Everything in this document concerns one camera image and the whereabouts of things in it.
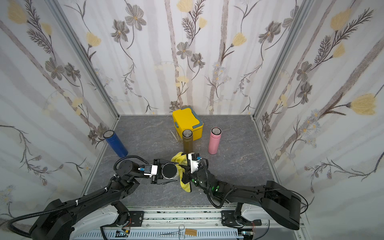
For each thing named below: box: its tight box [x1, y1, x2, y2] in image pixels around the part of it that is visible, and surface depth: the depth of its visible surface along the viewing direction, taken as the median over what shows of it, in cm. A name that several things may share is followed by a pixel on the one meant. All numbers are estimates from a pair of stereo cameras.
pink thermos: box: [208, 126, 223, 155], surface depth 89 cm
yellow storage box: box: [172, 107, 204, 141], surface depth 101 cm
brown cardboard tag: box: [185, 228, 197, 237], surface depth 73 cm
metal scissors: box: [159, 224, 186, 240], surface depth 72 cm
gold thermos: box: [182, 129, 194, 155], surface depth 86 cm
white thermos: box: [161, 162, 178, 180], surface depth 59 cm
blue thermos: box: [103, 130, 129, 158], surface depth 86 cm
